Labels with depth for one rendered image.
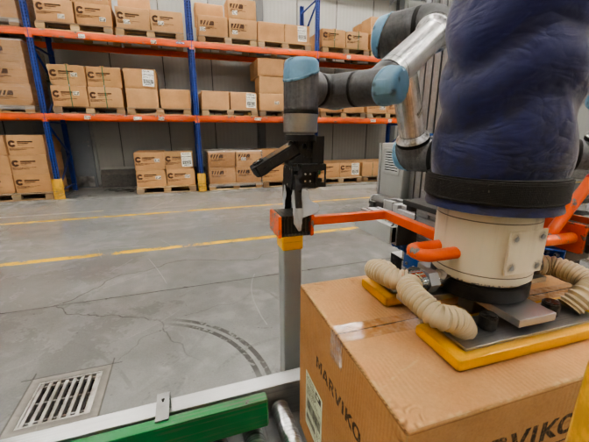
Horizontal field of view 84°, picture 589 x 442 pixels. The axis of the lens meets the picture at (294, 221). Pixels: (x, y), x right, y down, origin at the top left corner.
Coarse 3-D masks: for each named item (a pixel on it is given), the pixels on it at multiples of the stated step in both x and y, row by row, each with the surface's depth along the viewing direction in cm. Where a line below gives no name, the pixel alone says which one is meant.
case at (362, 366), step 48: (336, 288) 73; (336, 336) 56; (384, 336) 56; (336, 384) 58; (384, 384) 45; (432, 384) 45; (480, 384) 45; (528, 384) 45; (576, 384) 46; (336, 432) 60; (384, 432) 43; (432, 432) 39; (480, 432) 42; (528, 432) 46
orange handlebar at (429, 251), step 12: (324, 216) 78; (336, 216) 79; (348, 216) 80; (360, 216) 81; (372, 216) 82; (384, 216) 83; (396, 216) 78; (408, 228) 74; (420, 228) 70; (432, 228) 68; (432, 240) 60; (552, 240) 63; (564, 240) 64; (576, 240) 65; (408, 252) 57; (420, 252) 55; (432, 252) 55; (444, 252) 56; (456, 252) 56
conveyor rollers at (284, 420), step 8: (280, 400) 92; (272, 408) 92; (280, 408) 90; (288, 408) 91; (280, 416) 88; (288, 416) 88; (280, 424) 86; (288, 424) 85; (248, 432) 83; (256, 432) 83; (280, 432) 84; (288, 432) 83; (296, 432) 83; (216, 440) 80; (224, 440) 81; (248, 440) 81; (256, 440) 80; (264, 440) 82; (288, 440) 81; (296, 440) 80
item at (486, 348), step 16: (544, 304) 57; (560, 304) 56; (480, 320) 53; (496, 320) 52; (560, 320) 55; (576, 320) 55; (432, 336) 52; (448, 336) 52; (480, 336) 51; (496, 336) 51; (512, 336) 51; (528, 336) 52; (544, 336) 52; (560, 336) 52; (576, 336) 53; (448, 352) 48; (464, 352) 48; (480, 352) 48; (496, 352) 48; (512, 352) 49; (528, 352) 50; (464, 368) 47
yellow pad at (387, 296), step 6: (408, 270) 70; (366, 282) 71; (372, 282) 70; (366, 288) 71; (372, 288) 69; (378, 288) 68; (384, 288) 68; (372, 294) 69; (378, 294) 66; (384, 294) 65; (390, 294) 65; (384, 300) 64; (390, 300) 64; (396, 300) 65
